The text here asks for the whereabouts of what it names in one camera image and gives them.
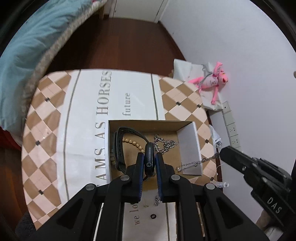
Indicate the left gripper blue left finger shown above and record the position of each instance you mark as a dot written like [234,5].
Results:
[139,175]

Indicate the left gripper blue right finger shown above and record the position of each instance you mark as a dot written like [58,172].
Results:
[162,178]

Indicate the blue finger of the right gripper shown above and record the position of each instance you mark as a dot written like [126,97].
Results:
[238,160]

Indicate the black smart watch band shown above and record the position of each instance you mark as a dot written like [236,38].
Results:
[146,153]

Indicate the white cardboard jewelry box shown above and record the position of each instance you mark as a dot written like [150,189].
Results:
[176,141]

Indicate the small white bottle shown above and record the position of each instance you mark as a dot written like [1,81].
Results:
[222,184]

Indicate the checkered tablecloth with text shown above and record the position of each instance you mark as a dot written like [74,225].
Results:
[63,153]

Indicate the pink panther plush toy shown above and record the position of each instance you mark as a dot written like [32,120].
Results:
[217,78]

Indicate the white cloth covered box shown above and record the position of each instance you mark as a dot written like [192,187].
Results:
[185,71]

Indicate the white room door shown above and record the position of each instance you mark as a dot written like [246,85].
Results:
[145,10]

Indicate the teal blue duvet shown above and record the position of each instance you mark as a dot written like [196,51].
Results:
[14,62]

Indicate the bed with patterned mattress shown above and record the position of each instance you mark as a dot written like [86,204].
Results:
[56,22]

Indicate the white wall socket strip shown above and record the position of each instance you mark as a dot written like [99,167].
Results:
[230,126]

